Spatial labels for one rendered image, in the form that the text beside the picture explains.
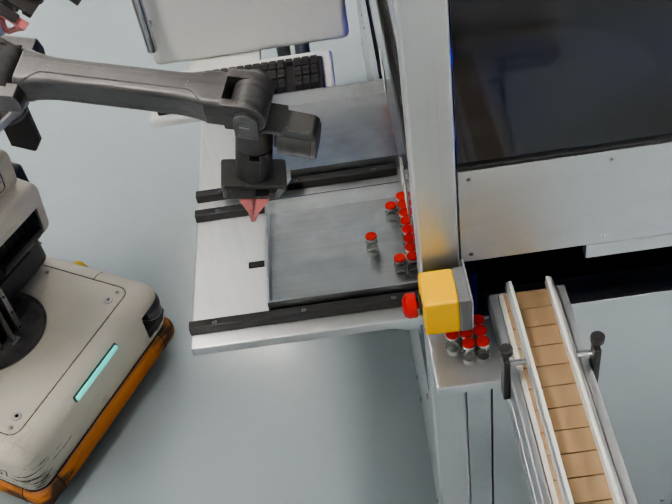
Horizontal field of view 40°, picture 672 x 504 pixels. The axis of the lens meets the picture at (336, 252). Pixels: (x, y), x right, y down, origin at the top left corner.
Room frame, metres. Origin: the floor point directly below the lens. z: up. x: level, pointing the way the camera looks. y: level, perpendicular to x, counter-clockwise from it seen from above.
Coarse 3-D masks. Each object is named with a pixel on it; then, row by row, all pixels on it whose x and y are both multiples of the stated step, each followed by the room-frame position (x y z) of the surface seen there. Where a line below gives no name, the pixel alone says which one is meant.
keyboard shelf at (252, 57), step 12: (192, 60) 2.05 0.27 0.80; (204, 60) 2.04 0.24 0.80; (216, 60) 2.03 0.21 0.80; (228, 60) 2.02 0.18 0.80; (240, 60) 2.01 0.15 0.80; (252, 60) 2.00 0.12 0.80; (264, 60) 1.98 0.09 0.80; (276, 60) 1.97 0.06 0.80; (324, 60) 1.93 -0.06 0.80; (324, 72) 1.88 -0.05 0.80; (156, 120) 1.81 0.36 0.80; (168, 120) 1.81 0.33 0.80; (180, 120) 1.81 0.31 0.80; (192, 120) 1.80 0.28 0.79
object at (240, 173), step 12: (240, 156) 1.11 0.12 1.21; (264, 156) 1.10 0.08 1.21; (228, 168) 1.14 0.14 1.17; (240, 168) 1.11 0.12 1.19; (252, 168) 1.10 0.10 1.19; (264, 168) 1.10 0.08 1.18; (276, 168) 1.14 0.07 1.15; (228, 180) 1.11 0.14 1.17; (240, 180) 1.11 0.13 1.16; (252, 180) 1.10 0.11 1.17; (264, 180) 1.10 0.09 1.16; (276, 180) 1.11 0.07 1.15
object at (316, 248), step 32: (352, 192) 1.32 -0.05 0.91; (384, 192) 1.32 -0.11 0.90; (288, 224) 1.29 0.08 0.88; (320, 224) 1.28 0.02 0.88; (352, 224) 1.26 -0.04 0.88; (384, 224) 1.25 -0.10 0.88; (288, 256) 1.21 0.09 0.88; (320, 256) 1.19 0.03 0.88; (352, 256) 1.18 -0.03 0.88; (384, 256) 1.16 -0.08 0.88; (288, 288) 1.13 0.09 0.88; (320, 288) 1.12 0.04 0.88; (352, 288) 1.10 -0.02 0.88; (384, 288) 1.06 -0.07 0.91; (416, 288) 1.06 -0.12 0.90
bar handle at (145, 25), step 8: (136, 0) 1.98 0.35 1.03; (136, 8) 1.98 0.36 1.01; (144, 8) 1.99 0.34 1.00; (136, 16) 1.98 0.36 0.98; (144, 16) 1.98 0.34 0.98; (144, 24) 1.98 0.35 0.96; (144, 32) 1.98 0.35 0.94; (144, 40) 1.98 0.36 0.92; (152, 40) 1.98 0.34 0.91; (152, 48) 1.98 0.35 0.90
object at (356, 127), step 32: (288, 96) 1.67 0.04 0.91; (320, 96) 1.66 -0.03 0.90; (352, 96) 1.66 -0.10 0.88; (384, 96) 1.64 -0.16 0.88; (352, 128) 1.55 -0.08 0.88; (384, 128) 1.53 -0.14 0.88; (288, 160) 1.48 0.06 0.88; (320, 160) 1.46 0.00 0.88; (352, 160) 1.41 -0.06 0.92; (384, 160) 1.40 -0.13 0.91
